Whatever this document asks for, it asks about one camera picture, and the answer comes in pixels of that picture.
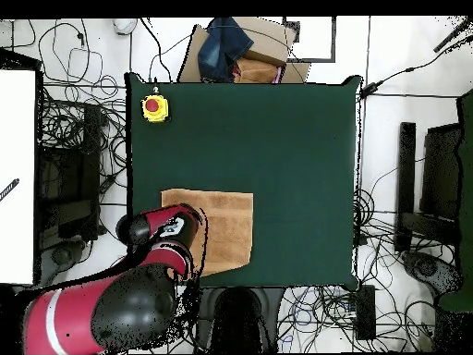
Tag tan terry towel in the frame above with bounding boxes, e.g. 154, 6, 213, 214
160, 188, 255, 276

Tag black flat floor bar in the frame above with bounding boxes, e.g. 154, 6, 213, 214
394, 121, 418, 254

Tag dark green tablecloth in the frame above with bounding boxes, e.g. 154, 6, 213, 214
124, 71, 364, 291

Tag yellow emergency stop button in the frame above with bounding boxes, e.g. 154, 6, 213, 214
140, 93, 171, 124

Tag orange folded towel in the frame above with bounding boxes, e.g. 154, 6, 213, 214
233, 56, 284, 84

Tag blue denim jeans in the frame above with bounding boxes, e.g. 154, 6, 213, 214
197, 16, 255, 83

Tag brown cardboard box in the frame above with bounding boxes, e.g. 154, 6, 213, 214
176, 16, 312, 84

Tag black power adapter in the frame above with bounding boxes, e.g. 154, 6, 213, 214
358, 81, 380, 100

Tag black caster base leg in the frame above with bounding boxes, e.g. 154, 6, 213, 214
400, 249, 463, 297
36, 239, 88, 284

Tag person's white shoe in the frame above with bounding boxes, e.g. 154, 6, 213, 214
112, 17, 139, 37

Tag green cloth covered table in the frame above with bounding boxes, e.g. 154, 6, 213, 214
437, 88, 473, 313

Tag black tripod leg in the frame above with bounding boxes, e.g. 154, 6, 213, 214
433, 16, 473, 53

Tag tangle of black cables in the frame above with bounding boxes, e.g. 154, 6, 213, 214
352, 154, 459, 352
36, 18, 128, 186

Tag dark square floor frame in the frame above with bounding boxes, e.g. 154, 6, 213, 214
282, 16, 337, 64

